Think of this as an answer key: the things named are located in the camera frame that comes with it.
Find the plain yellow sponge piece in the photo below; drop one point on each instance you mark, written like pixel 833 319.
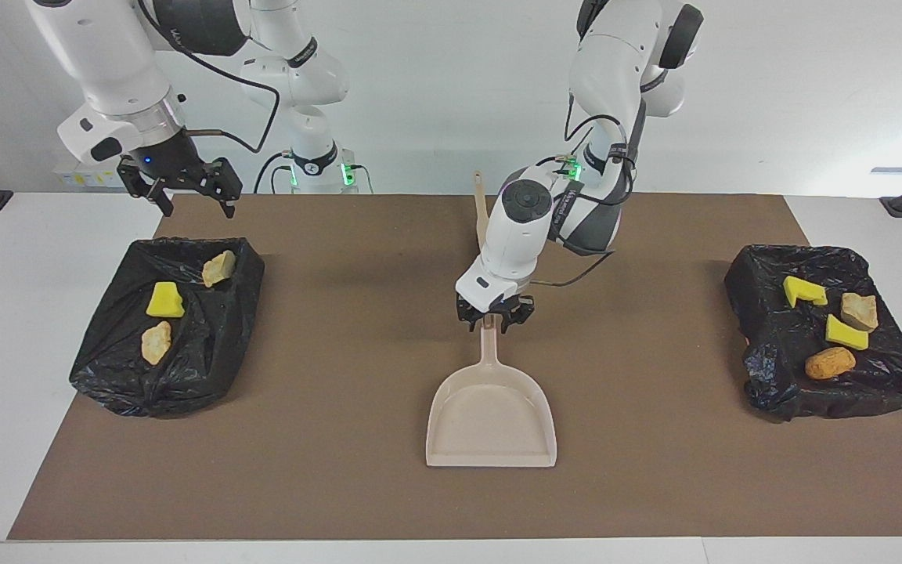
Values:
pixel 165 301

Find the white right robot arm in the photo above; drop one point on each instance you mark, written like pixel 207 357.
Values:
pixel 106 63

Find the small green yellow sponge piece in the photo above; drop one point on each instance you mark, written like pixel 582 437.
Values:
pixel 846 334

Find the beige hand brush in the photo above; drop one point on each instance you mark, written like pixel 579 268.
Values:
pixel 481 211

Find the L-shaped green yellow sponge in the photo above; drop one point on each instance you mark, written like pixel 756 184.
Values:
pixel 803 291

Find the beige plastic dustpan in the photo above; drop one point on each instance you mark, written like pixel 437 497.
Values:
pixel 490 415

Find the orange brown oval sponge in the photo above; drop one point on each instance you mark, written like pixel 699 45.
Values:
pixel 830 363

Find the pale beige sponge chunk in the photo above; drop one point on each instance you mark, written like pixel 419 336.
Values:
pixel 860 311

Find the black bag lined bin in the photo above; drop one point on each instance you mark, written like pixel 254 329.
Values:
pixel 208 345
pixel 780 345

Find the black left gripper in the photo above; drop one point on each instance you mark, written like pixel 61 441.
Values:
pixel 494 304

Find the small white box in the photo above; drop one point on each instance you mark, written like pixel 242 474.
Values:
pixel 66 177

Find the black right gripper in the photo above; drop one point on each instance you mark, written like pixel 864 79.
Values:
pixel 161 160

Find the large white box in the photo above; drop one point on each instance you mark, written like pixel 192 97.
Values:
pixel 99 178

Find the pale yellow bumpy sponge chunk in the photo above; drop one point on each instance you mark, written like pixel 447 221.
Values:
pixel 156 342

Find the brown table mat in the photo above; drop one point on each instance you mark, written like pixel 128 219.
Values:
pixel 451 501

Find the orange striped sponge chunk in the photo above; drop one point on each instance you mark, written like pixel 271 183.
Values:
pixel 218 269

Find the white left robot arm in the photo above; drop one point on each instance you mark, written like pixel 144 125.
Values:
pixel 521 227

